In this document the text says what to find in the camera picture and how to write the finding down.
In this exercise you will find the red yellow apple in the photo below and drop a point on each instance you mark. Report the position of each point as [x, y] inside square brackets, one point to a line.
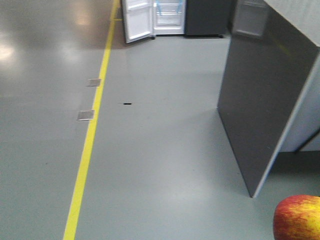
[297, 217]

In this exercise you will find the white fridge door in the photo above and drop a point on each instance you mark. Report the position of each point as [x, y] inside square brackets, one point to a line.
[137, 19]

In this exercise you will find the white fridge body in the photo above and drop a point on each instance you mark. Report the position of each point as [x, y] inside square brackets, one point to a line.
[168, 17]

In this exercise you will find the dark grey fridge right door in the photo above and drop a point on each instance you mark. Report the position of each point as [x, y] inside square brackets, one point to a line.
[206, 18]

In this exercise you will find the metal floor plate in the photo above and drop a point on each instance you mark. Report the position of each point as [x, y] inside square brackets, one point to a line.
[94, 82]
[85, 115]

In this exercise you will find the grey panel cabinet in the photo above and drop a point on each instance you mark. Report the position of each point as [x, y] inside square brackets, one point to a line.
[269, 101]

